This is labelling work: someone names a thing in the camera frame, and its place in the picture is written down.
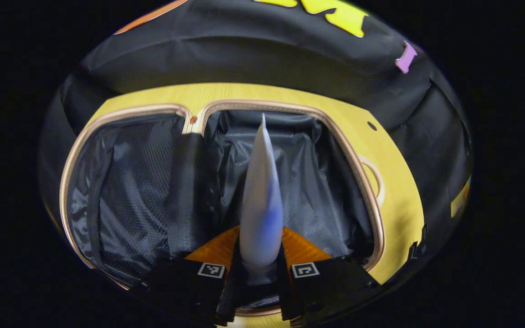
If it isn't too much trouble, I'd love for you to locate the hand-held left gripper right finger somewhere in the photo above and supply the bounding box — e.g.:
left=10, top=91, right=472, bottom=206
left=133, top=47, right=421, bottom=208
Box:
left=276, top=227, right=381, bottom=328

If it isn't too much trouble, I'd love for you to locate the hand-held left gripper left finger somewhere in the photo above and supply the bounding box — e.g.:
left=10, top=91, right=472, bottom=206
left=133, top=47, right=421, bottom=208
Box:
left=144, top=225, right=245, bottom=328

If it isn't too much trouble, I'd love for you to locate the beige suitcase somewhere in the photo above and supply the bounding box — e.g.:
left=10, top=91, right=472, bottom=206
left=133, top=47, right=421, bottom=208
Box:
left=60, top=99, right=386, bottom=317

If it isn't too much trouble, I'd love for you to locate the translucent white squeeze tube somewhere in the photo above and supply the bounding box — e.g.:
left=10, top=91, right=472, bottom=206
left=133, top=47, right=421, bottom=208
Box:
left=239, top=113, right=284, bottom=274

